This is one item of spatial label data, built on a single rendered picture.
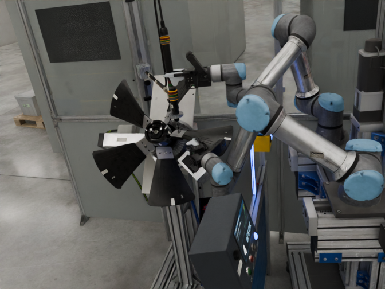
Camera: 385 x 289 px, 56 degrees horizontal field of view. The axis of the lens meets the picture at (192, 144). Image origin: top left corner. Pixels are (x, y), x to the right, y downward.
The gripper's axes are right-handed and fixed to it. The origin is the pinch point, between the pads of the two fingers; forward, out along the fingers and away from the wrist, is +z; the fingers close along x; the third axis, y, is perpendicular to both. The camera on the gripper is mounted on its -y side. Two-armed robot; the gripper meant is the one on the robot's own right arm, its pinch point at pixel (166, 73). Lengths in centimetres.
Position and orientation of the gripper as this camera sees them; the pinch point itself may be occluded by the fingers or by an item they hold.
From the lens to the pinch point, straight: 166.0
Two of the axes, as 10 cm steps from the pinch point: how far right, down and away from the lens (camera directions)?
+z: -9.9, 0.6, 1.3
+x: 0.9, -4.4, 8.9
